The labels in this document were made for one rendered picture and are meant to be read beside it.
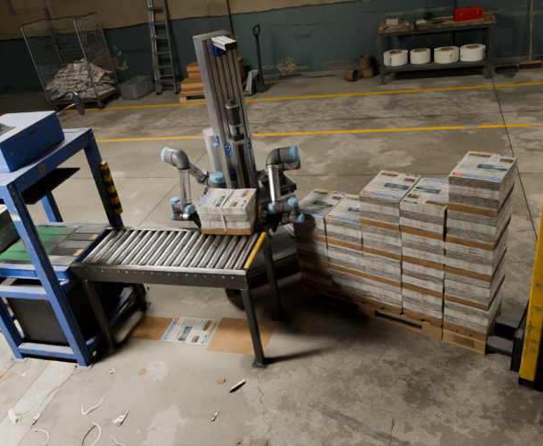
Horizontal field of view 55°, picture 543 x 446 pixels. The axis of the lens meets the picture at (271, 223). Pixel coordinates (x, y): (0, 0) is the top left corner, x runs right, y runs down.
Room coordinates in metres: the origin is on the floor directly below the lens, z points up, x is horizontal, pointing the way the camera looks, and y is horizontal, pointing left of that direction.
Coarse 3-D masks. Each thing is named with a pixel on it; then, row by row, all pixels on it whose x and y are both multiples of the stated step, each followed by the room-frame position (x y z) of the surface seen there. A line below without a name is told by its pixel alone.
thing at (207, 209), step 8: (208, 192) 3.48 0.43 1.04; (216, 192) 3.46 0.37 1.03; (224, 192) 3.44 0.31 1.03; (208, 200) 3.35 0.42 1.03; (216, 200) 3.33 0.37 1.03; (200, 208) 3.26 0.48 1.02; (208, 208) 3.24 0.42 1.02; (216, 208) 3.22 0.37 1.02; (200, 216) 3.27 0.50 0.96; (208, 216) 3.25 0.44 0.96; (216, 216) 3.23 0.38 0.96; (208, 224) 3.26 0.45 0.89; (216, 224) 3.24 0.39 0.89
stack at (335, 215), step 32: (320, 192) 3.57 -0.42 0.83; (320, 224) 3.22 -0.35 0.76; (352, 224) 3.05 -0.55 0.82; (320, 256) 3.24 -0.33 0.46; (352, 256) 3.06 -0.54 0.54; (416, 256) 2.76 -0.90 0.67; (320, 288) 3.27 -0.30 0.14; (352, 288) 3.08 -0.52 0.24; (384, 288) 2.91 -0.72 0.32; (384, 320) 2.92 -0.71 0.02; (416, 320) 2.76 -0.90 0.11
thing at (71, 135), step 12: (72, 132) 3.83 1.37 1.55; (84, 132) 3.77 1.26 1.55; (60, 144) 3.57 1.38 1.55; (72, 144) 3.61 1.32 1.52; (84, 144) 3.72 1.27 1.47; (36, 156) 3.42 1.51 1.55; (48, 156) 3.37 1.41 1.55; (60, 156) 3.47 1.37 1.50; (72, 156) 3.57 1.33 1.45; (24, 168) 3.20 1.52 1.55; (36, 168) 3.23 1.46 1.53; (48, 168) 3.32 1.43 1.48; (0, 180) 3.07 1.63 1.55; (24, 180) 3.11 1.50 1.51; (36, 180) 3.20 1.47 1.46
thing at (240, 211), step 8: (240, 192) 3.40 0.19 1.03; (248, 192) 3.37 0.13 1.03; (256, 192) 3.41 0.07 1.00; (232, 200) 3.29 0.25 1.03; (240, 200) 3.27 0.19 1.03; (248, 200) 3.24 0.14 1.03; (256, 200) 3.37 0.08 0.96; (232, 208) 3.18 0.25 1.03; (240, 208) 3.16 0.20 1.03; (248, 208) 3.20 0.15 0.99; (256, 208) 3.34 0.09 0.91; (232, 216) 3.18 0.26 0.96; (240, 216) 3.16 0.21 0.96; (248, 216) 3.15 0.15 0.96; (256, 216) 3.32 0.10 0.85; (232, 224) 3.19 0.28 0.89; (240, 224) 3.17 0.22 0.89; (248, 224) 3.15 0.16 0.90
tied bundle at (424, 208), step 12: (432, 180) 3.04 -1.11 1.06; (420, 192) 2.90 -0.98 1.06; (432, 192) 2.88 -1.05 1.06; (444, 192) 2.85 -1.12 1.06; (408, 204) 2.79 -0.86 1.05; (420, 204) 2.75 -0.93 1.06; (432, 204) 2.72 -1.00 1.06; (444, 204) 2.70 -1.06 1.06; (408, 216) 2.80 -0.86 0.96; (420, 216) 2.74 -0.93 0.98; (432, 216) 2.69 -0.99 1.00; (444, 216) 2.65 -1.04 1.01; (420, 228) 2.74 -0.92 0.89; (432, 228) 2.69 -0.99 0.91; (444, 228) 2.67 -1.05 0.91
